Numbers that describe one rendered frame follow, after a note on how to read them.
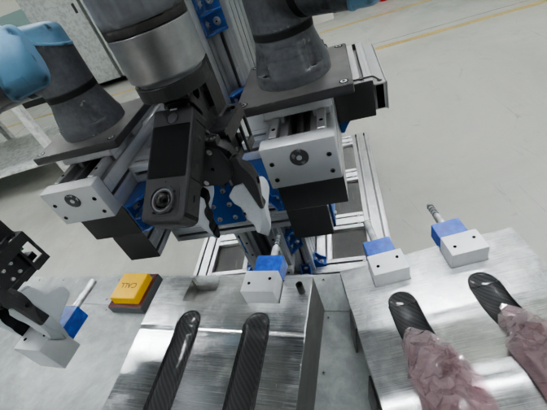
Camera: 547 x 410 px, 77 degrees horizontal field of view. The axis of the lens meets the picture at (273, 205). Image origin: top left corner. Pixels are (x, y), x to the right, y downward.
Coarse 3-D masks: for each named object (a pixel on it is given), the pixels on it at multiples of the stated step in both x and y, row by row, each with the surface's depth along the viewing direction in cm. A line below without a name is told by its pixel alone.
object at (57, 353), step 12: (84, 288) 55; (84, 300) 54; (72, 312) 51; (84, 312) 52; (60, 324) 50; (72, 324) 50; (24, 336) 48; (36, 336) 47; (72, 336) 50; (24, 348) 46; (36, 348) 46; (48, 348) 46; (60, 348) 48; (72, 348) 50; (36, 360) 49; (48, 360) 47; (60, 360) 48
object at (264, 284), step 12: (276, 240) 57; (276, 252) 55; (264, 264) 52; (276, 264) 52; (252, 276) 50; (264, 276) 49; (276, 276) 48; (252, 288) 48; (264, 288) 47; (276, 288) 48; (252, 300) 49; (264, 300) 49; (276, 300) 48
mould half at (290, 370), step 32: (160, 288) 57; (224, 288) 53; (288, 288) 50; (160, 320) 52; (224, 320) 49; (288, 320) 46; (320, 320) 52; (160, 352) 48; (192, 352) 47; (224, 352) 45; (288, 352) 43; (128, 384) 46; (192, 384) 44; (224, 384) 42; (288, 384) 40
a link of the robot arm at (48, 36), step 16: (32, 32) 65; (48, 32) 67; (64, 32) 71; (48, 48) 68; (64, 48) 70; (48, 64) 69; (64, 64) 70; (80, 64) 73; (64, 80) 71; (80, 80) 73; (32, 96) 72; (48, 96) 73
